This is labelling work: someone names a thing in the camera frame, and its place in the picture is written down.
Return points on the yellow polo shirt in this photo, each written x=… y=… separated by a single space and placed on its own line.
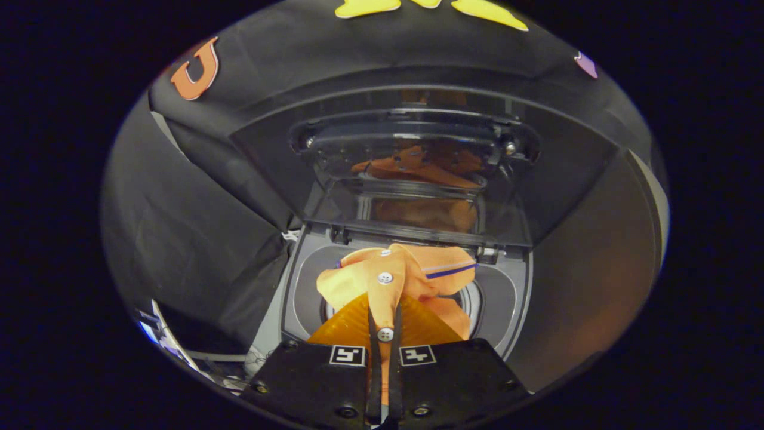
x=406 y=269

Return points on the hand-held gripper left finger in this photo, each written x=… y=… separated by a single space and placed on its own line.
x=374 y=382

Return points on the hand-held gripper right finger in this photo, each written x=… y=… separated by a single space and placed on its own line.
x=395 y=382

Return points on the dark transparent washing machine lid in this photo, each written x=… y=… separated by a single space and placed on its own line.
x=418 y=149

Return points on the black backdrop cloth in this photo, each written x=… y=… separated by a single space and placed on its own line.
x=197 y=227

